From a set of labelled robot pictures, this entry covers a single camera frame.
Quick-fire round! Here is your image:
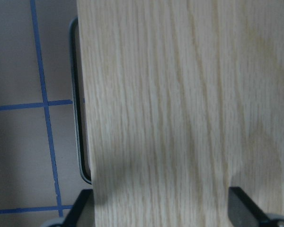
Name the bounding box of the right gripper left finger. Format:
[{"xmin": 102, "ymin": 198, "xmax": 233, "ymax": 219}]
[{"xmin": 41, "ymin": 189, "xmax": 95, "ymax": 227}]

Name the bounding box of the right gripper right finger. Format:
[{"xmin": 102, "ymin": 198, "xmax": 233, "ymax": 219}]
[{"xmin": 228, "ymin": 186, "xmax": 284, "ymax": 227}]

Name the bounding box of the wooden drawer cabinet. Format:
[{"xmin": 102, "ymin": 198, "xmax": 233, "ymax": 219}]
[{"xmin": 77, "ymin": 0, "xmax": 284, "ymax": 227}]

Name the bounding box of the black drawer handle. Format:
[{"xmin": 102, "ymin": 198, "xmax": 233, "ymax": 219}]
[{"xmin": 68, "ymin": 17, "xmax": 92, "ymax": 185}]

